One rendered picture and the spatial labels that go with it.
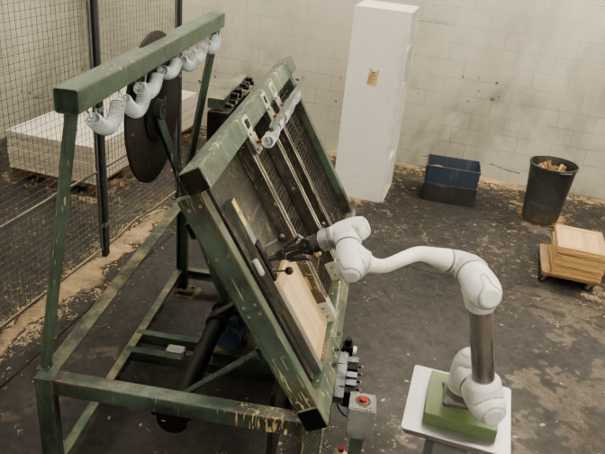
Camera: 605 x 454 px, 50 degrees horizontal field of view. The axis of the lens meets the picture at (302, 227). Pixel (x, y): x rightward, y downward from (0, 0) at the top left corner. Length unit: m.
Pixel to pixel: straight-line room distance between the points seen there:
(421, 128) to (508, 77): 1.19
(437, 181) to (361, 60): 1.65
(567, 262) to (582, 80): 2.74
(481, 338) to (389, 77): 4.41
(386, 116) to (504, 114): 1.87
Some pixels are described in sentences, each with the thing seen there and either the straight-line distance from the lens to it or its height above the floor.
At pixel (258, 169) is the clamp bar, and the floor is 1.72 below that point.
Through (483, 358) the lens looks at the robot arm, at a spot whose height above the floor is 1.24.
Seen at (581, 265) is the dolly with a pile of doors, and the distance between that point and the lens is 6.21.
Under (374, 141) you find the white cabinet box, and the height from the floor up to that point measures 0.69.
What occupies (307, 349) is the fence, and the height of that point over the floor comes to 1.02.
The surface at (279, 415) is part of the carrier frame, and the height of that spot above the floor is 0.79.
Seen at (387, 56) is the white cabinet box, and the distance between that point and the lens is 6.80.
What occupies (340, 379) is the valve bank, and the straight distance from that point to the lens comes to 3.38.
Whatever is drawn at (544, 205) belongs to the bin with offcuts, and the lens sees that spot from 7.44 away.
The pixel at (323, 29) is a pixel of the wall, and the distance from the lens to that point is 8.36.
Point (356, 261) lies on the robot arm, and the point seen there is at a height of 1.70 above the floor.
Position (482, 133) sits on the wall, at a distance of 8.34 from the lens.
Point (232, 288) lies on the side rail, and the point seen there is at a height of 1.45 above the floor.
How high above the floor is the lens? 2.87
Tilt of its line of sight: 26 degrees down
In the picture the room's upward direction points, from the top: 6 degrees clockwise
